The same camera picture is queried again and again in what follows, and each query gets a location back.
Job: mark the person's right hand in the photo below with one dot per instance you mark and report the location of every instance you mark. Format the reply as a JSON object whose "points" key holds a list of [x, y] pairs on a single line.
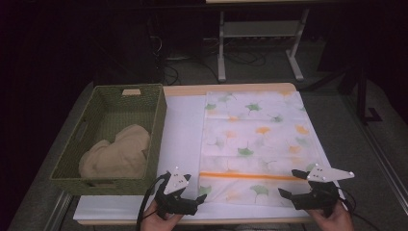
{"points": [[336, 221]]}

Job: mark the person's left hand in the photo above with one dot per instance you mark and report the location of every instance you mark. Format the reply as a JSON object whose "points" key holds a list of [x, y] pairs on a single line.
{"points": [[157, 223]]}

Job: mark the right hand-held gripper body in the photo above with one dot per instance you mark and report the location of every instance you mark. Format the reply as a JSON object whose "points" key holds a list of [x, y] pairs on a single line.
{"points": [[320, 197]]}

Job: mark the green woven basket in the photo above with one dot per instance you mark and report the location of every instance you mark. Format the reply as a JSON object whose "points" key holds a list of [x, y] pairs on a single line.
{"points": [[128, 109]]}

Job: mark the metal rail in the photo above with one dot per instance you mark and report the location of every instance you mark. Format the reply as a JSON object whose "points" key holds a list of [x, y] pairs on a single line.
{"points": [[381, 160], [57, 211]]}

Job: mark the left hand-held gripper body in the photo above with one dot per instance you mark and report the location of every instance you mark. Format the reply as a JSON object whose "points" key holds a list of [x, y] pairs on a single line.
{"points": [[176, 183]]}

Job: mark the beige cloth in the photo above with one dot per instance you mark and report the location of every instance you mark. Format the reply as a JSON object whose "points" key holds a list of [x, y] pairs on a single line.
{"points": [[118, 154]]}

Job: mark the white table mat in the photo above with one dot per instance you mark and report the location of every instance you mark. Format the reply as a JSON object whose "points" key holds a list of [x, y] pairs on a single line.
{"points": [[181, 134]]}

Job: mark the white metal desk frame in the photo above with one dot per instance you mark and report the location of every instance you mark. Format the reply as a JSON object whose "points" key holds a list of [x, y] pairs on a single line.
{"points": [[221, 57]]}

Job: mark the leaf-print mesh laundry bag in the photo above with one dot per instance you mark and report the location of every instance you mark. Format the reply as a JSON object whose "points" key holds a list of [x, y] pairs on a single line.
{"points": [[256, 141]]}

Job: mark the black stand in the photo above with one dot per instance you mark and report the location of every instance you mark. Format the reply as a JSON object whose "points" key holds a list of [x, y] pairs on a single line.
{"points": [[362, 96]]}

